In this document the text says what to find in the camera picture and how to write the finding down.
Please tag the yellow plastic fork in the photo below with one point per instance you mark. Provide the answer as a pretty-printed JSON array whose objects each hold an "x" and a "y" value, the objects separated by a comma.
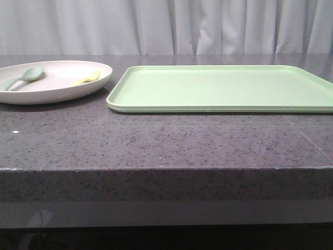
[{"x": 89, "y": 78}]

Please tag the beige round plate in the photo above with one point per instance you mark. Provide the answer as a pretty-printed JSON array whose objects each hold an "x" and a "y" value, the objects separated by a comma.
[{"x": 54, "y": 86}]

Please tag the light green serving tray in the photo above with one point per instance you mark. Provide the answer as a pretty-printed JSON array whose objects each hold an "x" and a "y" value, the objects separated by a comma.
[{"x": 220, "y": 89}]

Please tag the light green spoon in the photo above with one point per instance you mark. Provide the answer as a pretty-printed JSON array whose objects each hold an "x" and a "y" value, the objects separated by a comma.
[{"x": 31, "y": 74}]

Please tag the white pleated curtain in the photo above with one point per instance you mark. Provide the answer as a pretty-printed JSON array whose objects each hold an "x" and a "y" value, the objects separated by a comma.
[{"x": 165, "y": 27}]

